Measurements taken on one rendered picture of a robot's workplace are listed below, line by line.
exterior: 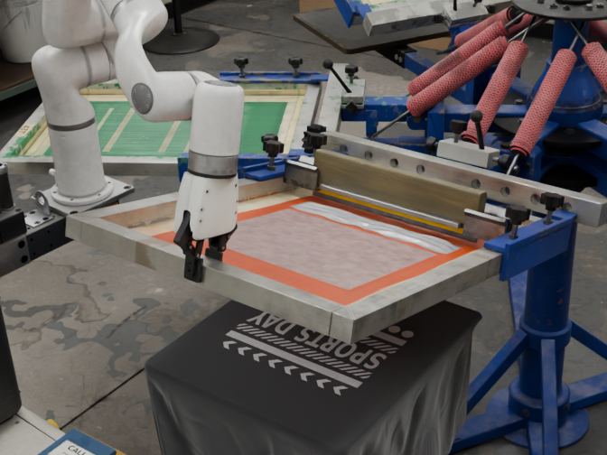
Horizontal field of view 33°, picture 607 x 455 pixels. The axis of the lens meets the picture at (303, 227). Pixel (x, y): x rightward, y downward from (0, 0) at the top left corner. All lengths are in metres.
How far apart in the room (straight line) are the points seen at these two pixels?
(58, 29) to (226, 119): 0.52
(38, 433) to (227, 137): 1.55
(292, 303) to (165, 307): 2.38
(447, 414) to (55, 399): 1.72
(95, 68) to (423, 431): 0.93
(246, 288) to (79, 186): 0.65
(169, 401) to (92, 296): 2.07
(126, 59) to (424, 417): 0.87
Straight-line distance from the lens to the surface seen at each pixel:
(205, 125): 1.53
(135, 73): 1.56
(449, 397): 2.07
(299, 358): 1.91
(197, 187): 1.54
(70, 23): 1.94
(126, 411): 3.39
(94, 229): 1.75
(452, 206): 2.00
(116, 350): 3.67
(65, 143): 2.07
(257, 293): 1.54
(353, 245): 1.89
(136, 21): 1.62
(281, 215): 2.02
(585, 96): 2.72
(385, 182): 2.06
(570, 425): 3.29
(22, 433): 2.93
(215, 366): 1.91
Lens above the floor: 2.07
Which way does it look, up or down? 29 degrees down
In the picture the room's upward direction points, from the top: 3 degrees counter-clockwise
